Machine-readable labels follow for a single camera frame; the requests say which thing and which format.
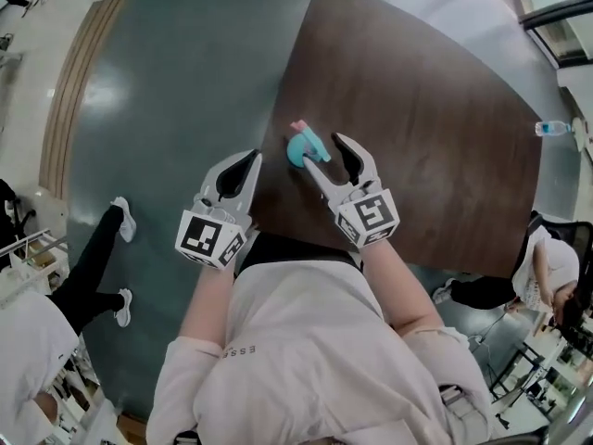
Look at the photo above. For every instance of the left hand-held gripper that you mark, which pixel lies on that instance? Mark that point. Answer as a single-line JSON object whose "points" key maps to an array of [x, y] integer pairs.
{"points": [[204, 239]]}

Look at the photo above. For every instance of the person's black trousers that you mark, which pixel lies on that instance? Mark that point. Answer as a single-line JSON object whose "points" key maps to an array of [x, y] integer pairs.
{"points": [[296, 248]]}

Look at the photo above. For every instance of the person's pale pink shirt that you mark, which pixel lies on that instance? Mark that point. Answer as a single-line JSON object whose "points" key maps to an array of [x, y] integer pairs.
{"points": [[315, 364]]}

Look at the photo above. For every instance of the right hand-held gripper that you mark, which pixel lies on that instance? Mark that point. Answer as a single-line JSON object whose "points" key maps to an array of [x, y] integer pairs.
{"points": [[368, 216]]}

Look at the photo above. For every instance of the clear plastic water bottle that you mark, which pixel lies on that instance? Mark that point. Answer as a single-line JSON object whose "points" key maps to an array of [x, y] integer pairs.
{"points": [[551, 128]]}

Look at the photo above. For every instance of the person's right forearm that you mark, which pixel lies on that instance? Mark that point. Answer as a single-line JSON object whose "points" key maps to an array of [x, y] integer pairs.
{"points": [[403, 290]]}

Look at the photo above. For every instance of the teal round item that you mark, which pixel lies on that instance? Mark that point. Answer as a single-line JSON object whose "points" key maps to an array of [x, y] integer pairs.
{"points": [[296, 152]]}

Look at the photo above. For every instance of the teal pink-tipped stick item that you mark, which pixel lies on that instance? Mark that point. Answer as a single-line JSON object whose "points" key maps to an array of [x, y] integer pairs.
{"points": [[318, 147]]}

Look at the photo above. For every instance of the person's left forearm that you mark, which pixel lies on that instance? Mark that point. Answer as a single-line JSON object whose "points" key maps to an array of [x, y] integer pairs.
{"points": [[208, 299]]}

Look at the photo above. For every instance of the white metal rack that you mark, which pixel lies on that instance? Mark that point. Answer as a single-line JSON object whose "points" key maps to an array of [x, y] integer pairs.
{"points": [[28, 258]]}

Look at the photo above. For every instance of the black metal frame stand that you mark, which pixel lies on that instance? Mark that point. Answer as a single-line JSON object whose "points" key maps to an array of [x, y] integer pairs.
{"points": [[528, 369]]}

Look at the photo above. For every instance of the dark brown wooden table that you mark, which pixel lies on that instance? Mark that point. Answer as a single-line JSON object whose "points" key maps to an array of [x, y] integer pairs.
{"points": [[417, 132]]}

